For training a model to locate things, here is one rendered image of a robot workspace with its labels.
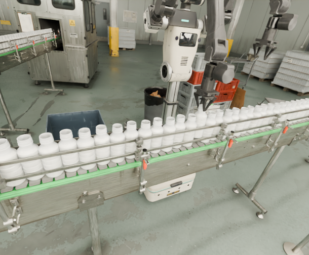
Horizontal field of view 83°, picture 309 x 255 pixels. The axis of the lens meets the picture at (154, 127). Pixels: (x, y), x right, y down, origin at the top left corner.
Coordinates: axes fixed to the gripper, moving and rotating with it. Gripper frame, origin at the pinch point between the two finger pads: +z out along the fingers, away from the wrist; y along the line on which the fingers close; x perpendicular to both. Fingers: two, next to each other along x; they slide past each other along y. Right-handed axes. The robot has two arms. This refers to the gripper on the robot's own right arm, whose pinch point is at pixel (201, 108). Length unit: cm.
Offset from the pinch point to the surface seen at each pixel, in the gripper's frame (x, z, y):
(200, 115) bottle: -1.5, 2.7, 1.7
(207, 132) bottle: 4.6, 12.1, 3.4
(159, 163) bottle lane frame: -22.2, 22.7, 5.6
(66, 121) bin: -59, 28, -57
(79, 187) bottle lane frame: -56, 25, 5
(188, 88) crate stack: 134, 54, -183
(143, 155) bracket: -33.7, 10.8, 11.6
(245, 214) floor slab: 84, 119, 6
